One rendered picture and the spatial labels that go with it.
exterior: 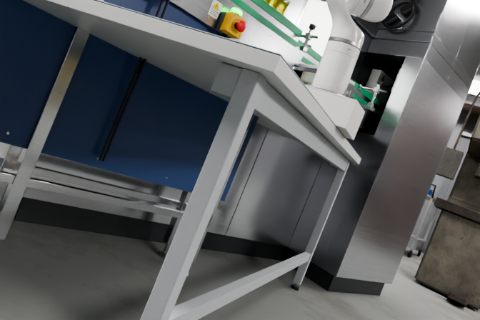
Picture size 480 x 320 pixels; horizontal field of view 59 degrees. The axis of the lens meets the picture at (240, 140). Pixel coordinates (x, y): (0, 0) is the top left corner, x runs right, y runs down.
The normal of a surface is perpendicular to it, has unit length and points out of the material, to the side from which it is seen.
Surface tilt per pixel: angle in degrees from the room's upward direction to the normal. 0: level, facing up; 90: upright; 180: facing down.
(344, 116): 90
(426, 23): 90
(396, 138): 90
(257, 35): 90
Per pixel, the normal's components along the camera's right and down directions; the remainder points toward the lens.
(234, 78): -0.36, -0.15
